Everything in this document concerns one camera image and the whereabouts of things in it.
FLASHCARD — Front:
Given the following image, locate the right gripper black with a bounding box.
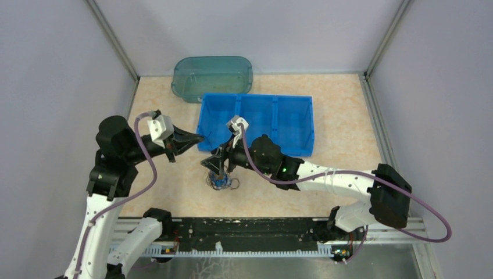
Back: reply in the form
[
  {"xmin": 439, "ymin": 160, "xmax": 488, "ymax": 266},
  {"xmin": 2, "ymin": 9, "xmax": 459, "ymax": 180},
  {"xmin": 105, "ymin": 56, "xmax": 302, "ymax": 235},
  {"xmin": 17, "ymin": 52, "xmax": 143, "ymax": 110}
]
[{"xmin": 201, "ymin": 133, "xmax": 273, "ymax": 177}]

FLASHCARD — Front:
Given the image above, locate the cable bundle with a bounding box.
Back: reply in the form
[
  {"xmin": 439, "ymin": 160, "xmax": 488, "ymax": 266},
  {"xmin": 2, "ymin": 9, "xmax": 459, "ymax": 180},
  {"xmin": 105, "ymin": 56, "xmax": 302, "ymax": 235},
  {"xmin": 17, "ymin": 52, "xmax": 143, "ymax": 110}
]
[{"xmin": 205, "ymin": 172, "xmax": 240, "ymax": 192}]

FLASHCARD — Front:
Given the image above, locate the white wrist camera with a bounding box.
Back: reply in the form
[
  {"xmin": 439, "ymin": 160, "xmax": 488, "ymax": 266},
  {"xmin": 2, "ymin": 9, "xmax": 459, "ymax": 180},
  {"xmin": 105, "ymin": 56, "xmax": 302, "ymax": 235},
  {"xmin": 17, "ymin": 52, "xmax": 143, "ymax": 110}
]
[
  {"xmin": 226, "ymin": 115, "xmax": 249, "ymax": 135},
  {"xmin": 147, "ymin": 115, "xmax": 174, "ymax": 148}
]

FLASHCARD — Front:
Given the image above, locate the blue three-compartment bin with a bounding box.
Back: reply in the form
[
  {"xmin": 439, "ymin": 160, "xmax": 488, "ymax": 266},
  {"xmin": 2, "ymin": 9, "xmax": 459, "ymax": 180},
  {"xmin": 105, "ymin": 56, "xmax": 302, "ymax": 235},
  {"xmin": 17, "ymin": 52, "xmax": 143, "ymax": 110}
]
[{"xmin": 197, "ymin": 93, "xmax": 315, "ymax": 157}]

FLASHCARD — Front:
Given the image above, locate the white cable duct strip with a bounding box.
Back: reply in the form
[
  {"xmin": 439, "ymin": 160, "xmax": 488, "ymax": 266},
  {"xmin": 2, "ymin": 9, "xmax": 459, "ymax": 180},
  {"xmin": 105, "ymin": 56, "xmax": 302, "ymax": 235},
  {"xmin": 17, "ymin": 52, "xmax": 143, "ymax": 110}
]
[{"xmin": 140, "ymin": 242, "xmax": 334, "ymax": 258}]

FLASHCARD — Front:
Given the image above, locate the teal transparent plastic tub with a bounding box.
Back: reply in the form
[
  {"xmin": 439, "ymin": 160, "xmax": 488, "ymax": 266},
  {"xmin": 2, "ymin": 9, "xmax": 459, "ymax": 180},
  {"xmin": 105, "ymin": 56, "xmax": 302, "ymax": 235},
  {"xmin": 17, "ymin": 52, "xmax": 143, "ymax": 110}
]
[{"xmin": 171, "ymin": 56, "xmax": 253, "ymax": 103}]

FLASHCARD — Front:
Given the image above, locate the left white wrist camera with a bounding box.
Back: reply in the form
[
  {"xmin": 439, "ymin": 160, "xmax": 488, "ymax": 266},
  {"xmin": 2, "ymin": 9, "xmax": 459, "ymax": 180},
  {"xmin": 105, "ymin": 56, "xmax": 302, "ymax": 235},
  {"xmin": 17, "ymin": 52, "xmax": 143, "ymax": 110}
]
[{"xmin": 147, "ymin": 115, "xmax": 174, "ymax": 148}]

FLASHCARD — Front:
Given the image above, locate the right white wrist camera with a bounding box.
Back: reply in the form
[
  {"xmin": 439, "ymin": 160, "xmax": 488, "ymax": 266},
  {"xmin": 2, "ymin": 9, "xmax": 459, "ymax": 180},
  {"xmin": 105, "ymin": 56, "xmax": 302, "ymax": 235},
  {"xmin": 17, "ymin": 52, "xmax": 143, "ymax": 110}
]
[{"xmin": 226, "ymin": 115, "xmax": 249, "ymax": 135}]

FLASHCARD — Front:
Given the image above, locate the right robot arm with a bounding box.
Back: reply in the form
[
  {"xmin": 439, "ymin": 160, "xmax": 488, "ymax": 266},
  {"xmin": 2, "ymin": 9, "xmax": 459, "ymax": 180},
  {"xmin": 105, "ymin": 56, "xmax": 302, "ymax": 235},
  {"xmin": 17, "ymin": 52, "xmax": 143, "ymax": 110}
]
[{"xmin": 201, "ymin": 135, "xmax": 412, "ymax": 239}]

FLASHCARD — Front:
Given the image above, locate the aluminium frame rail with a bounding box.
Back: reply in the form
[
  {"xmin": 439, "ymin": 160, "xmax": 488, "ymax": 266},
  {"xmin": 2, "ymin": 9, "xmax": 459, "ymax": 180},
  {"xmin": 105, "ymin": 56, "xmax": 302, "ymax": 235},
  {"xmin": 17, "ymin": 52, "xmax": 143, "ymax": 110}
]
[{"xmin": 109, "ymin": 217, "xmax": 428, "ymax": 243}]

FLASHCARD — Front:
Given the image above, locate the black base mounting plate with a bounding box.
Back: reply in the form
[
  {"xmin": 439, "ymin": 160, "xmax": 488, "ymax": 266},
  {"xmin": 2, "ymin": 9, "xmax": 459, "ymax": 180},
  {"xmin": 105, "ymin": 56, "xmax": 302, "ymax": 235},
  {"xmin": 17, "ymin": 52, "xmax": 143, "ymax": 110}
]
[{"xmin": 137, "ymin": 217, "xmax": 367, "ymax": 253}]

